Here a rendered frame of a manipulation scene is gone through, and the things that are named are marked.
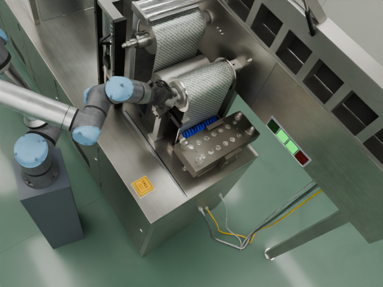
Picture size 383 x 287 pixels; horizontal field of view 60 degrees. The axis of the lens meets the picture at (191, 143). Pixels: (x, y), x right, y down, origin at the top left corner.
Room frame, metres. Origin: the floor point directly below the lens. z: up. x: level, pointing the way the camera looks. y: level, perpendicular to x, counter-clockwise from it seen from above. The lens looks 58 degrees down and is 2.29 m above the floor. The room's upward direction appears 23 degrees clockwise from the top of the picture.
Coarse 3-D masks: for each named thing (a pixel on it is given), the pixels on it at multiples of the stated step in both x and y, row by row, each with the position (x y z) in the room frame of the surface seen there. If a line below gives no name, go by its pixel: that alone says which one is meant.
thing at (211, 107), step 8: (224, 96) 1.00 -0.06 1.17; (208, 104) 0.93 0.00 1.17; (216, 104) 0.98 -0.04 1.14; (184, 112) 0.82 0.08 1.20; (192, 112) 0.85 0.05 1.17; (200, 112) 0.90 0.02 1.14; (208, 112) 0.95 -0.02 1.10; (216, 112) 1.00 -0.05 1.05; (192, 120) 0.87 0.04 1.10; (200, 120) 0.92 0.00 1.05; (184, 128) 0.84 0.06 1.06
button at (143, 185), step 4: (144, 176) 0.61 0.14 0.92; (140, 180) 0.58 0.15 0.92; (144, 180) 0.59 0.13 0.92; (148, 180) 0.60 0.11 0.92; (132, 184) 0.55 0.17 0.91; (136, 184) 0.55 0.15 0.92; (140, 184) 0.56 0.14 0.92; (144, 184) 0.57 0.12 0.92; (148, 184) 0.58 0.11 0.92; (136, 188) 0.54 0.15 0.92; (140, 188) 0.54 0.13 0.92; (144, 188) 0.55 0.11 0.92; (148, 188) 0.56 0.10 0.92; (152, 188) 0.57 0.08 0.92; (140, 192) 0.53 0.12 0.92; (144, 192) 0.53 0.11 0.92; (140, 196) 0.52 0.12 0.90
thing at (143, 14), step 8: (152, 0) 1.07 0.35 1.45; (160, 0) 1.10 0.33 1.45; (168, 0) 1.13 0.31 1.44; (176, 0) 1.12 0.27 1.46; (184, 0) 1.15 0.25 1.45; (192, 0) 1.19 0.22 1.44; (200, 0) 1.18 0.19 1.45; (136, 8) 0.99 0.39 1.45; (144, 8) 1.01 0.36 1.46; (152, 8) 1.03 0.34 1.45; (160, 8) 1.06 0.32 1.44; (168, 8) 1.06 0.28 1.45; (176, 8) 1.08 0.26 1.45; (184, 8) 1.12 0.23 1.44; (144, 16) 0.96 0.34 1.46; (152, 16) 0.99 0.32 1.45; (160, 16) 1.02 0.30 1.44; (144, 24) 0.96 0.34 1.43
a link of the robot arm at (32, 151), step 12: (36, 132) 0.52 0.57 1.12; (24, 144) 0.45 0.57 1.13; (36, 144) 0.47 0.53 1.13; (48, 144) 0.50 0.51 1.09; (24, 156) 0.41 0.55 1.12; (36, 156) 0.43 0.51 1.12; (48, 156) 0.47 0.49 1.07; (24, 168) 0.39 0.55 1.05; (36, 168) 0.41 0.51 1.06; (48, 168) 0.44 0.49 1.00
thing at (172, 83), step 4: (232, 76) 1.03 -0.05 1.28; (232, 80) 1.02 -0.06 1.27; (172, 84) 0.86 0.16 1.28; (176, 84) 0.85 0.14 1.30; (180, 88) 0.84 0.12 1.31; (180, 92) 0.83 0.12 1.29; (184, 96) 0.82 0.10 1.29; (184, 100) 0.81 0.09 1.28; (180, 104) 0.82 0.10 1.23; (184, 104) 0.81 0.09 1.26; (180, 108) 0.82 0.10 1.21
